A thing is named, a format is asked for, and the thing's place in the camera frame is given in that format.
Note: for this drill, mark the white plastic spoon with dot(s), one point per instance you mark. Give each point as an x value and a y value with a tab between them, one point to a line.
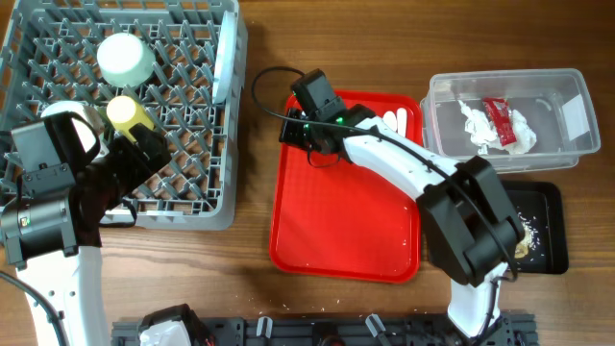
390	120

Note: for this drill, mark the crumpled white paper napkin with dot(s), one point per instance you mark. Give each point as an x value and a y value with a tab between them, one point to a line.
483	134

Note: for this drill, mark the yellow plastic cup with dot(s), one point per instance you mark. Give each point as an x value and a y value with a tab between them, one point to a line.
124	112

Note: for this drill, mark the red plastic serving tray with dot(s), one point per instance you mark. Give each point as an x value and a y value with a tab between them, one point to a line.
332	218

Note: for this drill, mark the white plastic fork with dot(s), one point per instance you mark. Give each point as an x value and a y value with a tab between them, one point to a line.
401	115

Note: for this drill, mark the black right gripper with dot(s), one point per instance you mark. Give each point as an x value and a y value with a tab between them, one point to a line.
289	135

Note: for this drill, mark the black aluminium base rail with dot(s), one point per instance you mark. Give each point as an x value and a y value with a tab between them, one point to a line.
427	329

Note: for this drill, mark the light blue round plate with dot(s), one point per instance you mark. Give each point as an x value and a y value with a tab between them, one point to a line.
224	62

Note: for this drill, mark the red ketchup sachet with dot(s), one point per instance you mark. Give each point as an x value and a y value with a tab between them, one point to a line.
500	114

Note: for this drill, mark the mint green bowl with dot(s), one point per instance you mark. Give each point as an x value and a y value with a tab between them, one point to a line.
125	60

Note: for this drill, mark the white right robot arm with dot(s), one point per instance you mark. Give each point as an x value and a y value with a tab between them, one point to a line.
471	225

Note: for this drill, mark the clear plastic waste bin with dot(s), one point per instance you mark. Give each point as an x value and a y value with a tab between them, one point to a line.
553	104

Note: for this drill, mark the black plastic tray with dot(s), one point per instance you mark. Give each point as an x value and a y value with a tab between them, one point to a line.
543	200

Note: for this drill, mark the spilled rice food scraps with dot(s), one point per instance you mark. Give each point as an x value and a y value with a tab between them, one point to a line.
531	241

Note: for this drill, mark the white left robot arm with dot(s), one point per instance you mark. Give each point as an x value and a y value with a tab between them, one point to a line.
51	228

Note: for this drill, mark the grey plastic dishwasher rack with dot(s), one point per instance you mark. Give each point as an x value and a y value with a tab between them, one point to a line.
49	55

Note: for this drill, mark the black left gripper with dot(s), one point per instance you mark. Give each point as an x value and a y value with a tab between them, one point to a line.
140	168

